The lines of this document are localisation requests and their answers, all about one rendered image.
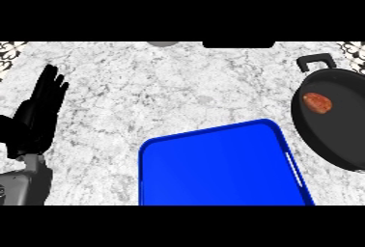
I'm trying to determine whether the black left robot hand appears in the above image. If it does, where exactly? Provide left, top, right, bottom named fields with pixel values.
left=0, top=64, right=71, bottom=160

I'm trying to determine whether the blue plastic tray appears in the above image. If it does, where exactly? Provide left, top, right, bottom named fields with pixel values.
left=137, top=118, right=316, bottom=206

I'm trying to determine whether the orange sweet potato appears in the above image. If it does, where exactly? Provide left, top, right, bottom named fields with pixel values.
left=303, top=92, right=334, bottom=115

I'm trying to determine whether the grey round object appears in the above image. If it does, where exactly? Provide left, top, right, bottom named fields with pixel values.
left=145, top=41, right=180, bottom=48

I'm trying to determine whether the black appliance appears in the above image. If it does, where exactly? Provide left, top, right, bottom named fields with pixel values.
left=201, top=41, right=276, bottom=49

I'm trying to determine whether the black pot with handle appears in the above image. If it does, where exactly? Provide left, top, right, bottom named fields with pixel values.
left=291, top=53, right=365, bottom=174

